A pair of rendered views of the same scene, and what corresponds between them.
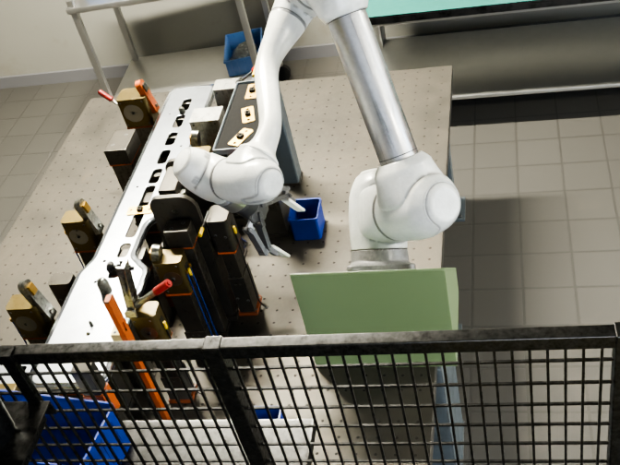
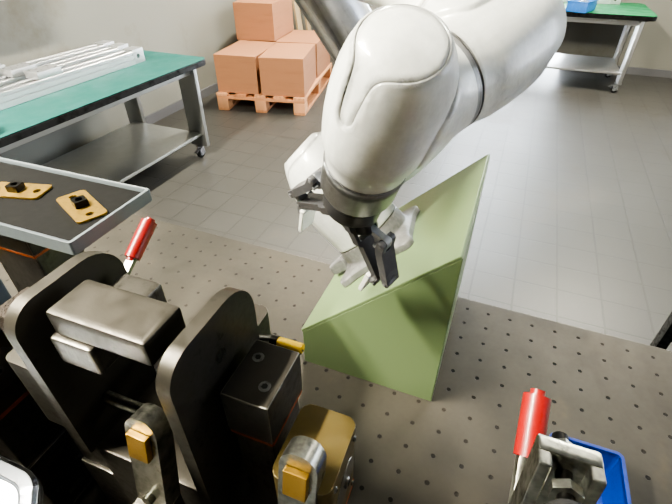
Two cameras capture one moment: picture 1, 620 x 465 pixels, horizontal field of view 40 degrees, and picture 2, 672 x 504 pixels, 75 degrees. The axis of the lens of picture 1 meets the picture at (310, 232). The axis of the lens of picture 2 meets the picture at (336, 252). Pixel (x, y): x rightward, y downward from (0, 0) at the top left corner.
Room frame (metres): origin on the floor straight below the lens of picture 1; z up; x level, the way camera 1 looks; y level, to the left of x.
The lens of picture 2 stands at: (1.73, 0.60, 1.46)
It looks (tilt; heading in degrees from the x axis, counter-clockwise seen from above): 37 degrees down; 274
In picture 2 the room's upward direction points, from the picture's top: straight up
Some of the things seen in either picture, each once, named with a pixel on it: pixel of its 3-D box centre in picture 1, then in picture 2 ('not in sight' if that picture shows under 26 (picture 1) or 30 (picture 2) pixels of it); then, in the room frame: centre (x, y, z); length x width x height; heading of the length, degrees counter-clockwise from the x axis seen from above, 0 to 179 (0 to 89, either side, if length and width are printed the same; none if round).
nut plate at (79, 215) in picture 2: (240, 136); (80, 203); (2.10, 0.13, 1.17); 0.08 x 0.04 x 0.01; 138
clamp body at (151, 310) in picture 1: (170, 354); not in sight; (1.60, 0.45, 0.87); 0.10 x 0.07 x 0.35; 73
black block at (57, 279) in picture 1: (75, 314); not in sight; (1.89, 0.74, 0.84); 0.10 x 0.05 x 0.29; 73
